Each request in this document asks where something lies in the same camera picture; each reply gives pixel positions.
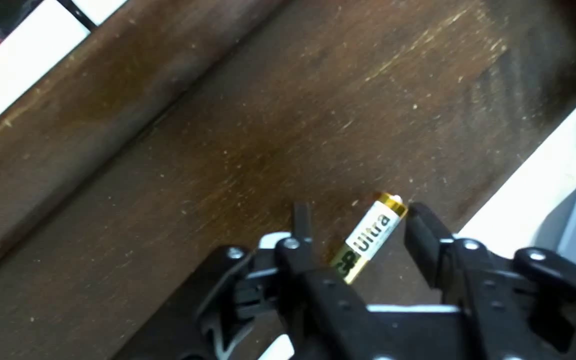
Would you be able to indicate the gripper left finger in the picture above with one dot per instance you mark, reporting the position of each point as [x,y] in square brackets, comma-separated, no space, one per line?
[318,300]

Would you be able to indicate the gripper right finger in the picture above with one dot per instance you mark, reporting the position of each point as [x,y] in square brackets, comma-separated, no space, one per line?
[488,280]

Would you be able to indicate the gold and white battery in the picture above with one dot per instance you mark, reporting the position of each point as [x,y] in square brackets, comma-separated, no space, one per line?
[373,235]

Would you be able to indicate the white board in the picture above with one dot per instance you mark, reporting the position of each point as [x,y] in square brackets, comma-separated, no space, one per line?
[13,70]

